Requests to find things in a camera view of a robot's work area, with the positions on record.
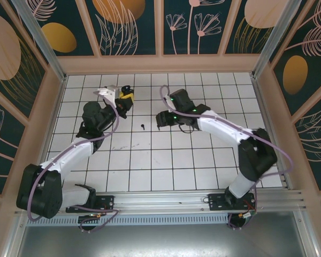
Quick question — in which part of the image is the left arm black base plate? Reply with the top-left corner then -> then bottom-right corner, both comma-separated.
66,194 -> 116,214

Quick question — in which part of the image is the grey metal panel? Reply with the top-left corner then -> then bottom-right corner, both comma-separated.
5,224 -> 319,257

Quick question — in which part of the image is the aluminium mounting rail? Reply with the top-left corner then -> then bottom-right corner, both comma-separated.
14,189 -> 308,216

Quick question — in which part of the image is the right arm lilac cable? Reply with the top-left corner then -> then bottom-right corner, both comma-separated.
159,85 -> 294,231

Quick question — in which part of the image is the left arm lilac cable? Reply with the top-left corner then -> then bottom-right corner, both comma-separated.
27,97 -> 121,234

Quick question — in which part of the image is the right gripper thin black cable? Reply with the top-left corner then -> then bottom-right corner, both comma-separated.
178,123 -> 195,134

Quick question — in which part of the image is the black base wiring bundle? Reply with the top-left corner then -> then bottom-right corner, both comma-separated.
77,213 -> 104,233
227,210 -> 257,230

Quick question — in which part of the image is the aluminium corner post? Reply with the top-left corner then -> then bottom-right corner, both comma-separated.
11,0 -> 68,82
252,0 -> 308,79

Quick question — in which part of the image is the slotted grey cable tray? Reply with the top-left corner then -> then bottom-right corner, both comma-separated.
25,214 -> 232,227

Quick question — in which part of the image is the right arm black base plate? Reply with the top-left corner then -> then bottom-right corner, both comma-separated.
208,193 -> 257,212

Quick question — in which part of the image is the arm lilac cable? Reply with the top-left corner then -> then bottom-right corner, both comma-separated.
159,85 -> 294,231
27,97 -> 121,234

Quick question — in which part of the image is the aluminium side rail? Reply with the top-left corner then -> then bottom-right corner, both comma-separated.
251,74 -> 294,191
29,74 -> 68,194

